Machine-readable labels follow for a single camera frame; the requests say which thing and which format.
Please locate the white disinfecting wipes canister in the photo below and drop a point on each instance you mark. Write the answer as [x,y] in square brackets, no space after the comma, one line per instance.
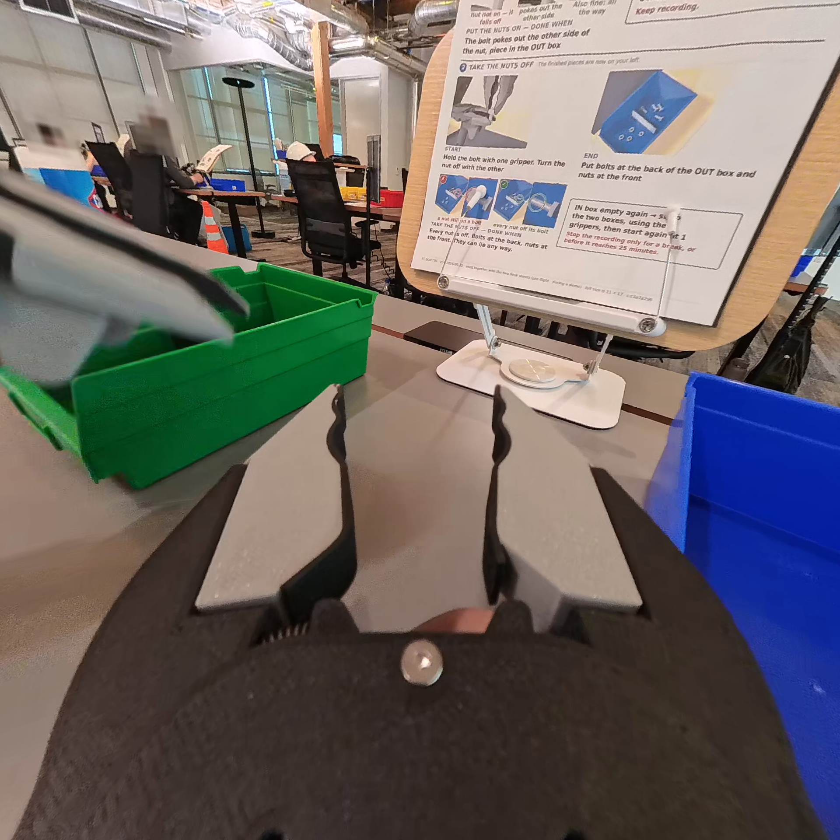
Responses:
[65,184]

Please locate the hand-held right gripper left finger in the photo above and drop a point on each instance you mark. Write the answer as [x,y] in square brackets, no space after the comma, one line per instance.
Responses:
[275,525]

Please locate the yellow box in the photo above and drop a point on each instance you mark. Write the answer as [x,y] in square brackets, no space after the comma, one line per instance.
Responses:
[354,193]

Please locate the black floor lamp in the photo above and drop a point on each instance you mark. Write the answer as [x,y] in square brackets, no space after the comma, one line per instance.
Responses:
[237,82]

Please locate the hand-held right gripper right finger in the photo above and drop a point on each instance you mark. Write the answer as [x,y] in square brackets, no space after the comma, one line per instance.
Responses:
[564,531]

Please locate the green plastic bin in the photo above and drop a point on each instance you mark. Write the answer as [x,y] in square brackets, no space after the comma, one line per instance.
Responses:
[229,387]

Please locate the small blue bin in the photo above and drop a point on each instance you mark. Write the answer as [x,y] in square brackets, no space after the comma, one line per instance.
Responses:
[223,185]

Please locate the orange traffic cone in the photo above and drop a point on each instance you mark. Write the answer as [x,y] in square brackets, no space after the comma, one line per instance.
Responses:
[213,236]

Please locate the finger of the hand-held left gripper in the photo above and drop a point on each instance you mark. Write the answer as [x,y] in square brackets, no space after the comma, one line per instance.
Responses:
[98,289]
[98,226]

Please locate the black office chair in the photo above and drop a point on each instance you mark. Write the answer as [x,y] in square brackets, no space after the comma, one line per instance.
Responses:
[321,190]

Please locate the blue plastic bin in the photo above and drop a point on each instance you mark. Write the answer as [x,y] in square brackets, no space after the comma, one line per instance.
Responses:
[754,459]

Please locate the black bag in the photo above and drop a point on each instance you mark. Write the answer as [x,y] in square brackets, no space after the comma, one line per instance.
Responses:
[787,354]

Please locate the small red bin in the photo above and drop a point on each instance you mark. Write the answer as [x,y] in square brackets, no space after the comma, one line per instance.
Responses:
[390,198]

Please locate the white cap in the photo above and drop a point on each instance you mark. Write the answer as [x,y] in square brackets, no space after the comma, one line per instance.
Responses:
[300,149]

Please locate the printed instruction sheet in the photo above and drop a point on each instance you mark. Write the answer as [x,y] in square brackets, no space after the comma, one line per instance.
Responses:
[577,279]

